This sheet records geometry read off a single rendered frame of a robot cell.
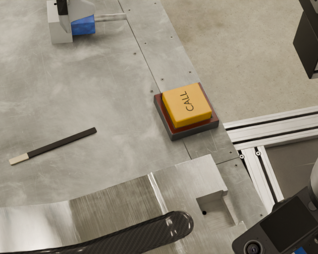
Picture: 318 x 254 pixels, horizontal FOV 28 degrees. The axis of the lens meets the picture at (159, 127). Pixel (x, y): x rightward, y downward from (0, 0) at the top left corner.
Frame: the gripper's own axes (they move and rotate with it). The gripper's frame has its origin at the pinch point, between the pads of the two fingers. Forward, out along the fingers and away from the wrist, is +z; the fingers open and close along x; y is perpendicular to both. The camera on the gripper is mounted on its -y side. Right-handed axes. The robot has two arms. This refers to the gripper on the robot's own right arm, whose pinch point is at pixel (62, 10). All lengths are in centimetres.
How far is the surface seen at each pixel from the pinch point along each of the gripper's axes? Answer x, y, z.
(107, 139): -22.7, 5.1, 5.3
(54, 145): -23.0, -3.1, 4.9
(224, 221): -41.3, 18.9, -1.0
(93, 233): -41.6, 1.6, -3.0
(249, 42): 60, 59, 85
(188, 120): -22.7, 17.4, 2.3
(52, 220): -39.6, -3.3, -3.9
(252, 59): 52, 58, 85
